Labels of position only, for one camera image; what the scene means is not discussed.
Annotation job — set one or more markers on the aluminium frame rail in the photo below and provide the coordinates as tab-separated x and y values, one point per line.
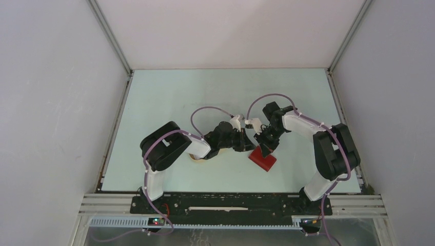
113	210

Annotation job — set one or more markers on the red leather card holder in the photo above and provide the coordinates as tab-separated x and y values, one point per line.
266	163

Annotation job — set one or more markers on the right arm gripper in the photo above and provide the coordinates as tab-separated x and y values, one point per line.
267	148

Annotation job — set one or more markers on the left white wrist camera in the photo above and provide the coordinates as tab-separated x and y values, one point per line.
237	122

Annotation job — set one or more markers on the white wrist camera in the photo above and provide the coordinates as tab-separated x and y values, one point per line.
237	122
255	124

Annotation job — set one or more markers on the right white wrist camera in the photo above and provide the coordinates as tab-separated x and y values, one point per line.
255	124

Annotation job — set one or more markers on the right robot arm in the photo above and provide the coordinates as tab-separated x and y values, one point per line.
335	153

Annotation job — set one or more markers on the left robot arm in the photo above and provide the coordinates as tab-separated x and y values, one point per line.
164	146

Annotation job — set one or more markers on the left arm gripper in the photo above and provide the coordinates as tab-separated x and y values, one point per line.
240	147

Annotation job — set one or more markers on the beige oval plastic tray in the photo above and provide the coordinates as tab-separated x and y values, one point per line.
196	158

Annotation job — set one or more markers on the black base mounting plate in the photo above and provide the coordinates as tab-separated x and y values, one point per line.
231	209

